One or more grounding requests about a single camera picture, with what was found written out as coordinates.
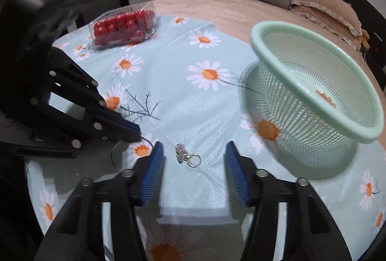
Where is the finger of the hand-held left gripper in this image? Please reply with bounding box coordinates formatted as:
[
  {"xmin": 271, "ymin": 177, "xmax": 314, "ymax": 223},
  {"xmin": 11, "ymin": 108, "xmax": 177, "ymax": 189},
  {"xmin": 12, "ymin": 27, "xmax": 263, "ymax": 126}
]
[
  {"xmin": 29, "ymin": 93, "xmax": 142, "ymax": 150},
  {"xmin": 45, "ymin": 47, "xmax": 142, "ymax": 134}
]

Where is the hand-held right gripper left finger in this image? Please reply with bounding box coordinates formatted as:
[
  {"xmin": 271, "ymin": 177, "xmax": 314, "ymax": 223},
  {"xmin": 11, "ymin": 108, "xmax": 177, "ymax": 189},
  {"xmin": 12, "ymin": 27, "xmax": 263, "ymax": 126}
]
[{"xmin": 34, "ymin": 141, "xmax": 165, "ymax": 261}]

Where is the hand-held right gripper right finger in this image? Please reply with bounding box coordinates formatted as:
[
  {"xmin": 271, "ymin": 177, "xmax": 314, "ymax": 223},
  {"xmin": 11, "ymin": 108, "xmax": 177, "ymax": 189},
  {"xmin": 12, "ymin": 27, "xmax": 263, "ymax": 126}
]
[{"xmin": 225, "ymin": 141, "xmax": 353, "ymax": 261}]

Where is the thin metal ring hoop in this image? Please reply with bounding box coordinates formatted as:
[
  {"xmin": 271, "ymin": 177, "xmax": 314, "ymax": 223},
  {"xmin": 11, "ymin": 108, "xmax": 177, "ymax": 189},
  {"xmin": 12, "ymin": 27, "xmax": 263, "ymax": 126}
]
[{"xmin": 110, "ymin": 132, "xmax": 154, "ymax": 173}]

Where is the crystal earring with hoop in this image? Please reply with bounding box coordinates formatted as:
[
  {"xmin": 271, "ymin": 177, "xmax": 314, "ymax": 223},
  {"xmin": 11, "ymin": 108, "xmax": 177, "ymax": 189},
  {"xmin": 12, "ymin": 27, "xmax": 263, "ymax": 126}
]
[{"xmin": 175, "ymin": 143, "xmax": 201, "ymax": 168}]

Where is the green plastic mesh basket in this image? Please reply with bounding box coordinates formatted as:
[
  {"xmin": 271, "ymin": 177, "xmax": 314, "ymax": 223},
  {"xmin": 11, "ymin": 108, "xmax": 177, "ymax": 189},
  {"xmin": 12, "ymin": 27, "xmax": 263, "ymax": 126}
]
[{"xmin": 250, "ymin": 21, "xmax": 385, "ymax": 171}]

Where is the clear box of red tomatoes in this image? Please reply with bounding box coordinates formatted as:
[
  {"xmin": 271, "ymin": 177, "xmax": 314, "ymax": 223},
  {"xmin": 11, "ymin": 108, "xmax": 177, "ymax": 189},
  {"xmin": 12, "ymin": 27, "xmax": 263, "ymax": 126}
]
[{"xmin": 90, "ymin": 1, "xmax": 162, "ymax": 49}]

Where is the daisy print blue cloth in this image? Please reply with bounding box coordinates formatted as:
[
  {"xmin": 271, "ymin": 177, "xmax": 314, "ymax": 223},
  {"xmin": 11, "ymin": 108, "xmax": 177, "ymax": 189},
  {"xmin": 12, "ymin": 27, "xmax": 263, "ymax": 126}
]
[{"xmin": 26, "ymin": 15, "xmax": 386, "ymax": 261}]

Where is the beige bed blanket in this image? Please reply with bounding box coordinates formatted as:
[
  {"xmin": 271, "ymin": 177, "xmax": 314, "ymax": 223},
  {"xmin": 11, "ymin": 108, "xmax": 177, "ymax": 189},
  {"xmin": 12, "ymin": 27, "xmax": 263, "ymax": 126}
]
[{"xmin": 151, "ymin": 0, "xmax": 377, "ymax": 92}]

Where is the beige frilled pillow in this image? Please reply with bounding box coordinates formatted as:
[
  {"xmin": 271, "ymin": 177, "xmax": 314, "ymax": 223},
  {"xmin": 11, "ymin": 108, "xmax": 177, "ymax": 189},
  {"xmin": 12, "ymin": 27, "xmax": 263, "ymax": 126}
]
[
  {"xmin": 291, "ymin": 4, "xmax": 361, "ymax": 50},
  {"xmin": 290, "ymin": 0, "xmax": 362, "ymax": 37}
]

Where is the yellow teddy bear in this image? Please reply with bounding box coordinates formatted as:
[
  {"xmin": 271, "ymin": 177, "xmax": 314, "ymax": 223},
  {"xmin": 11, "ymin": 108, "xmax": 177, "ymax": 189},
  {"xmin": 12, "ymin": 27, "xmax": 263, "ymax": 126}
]
[{"xmin": 359, "ymin": 28, "xmax": 370, "ymax": 52}]

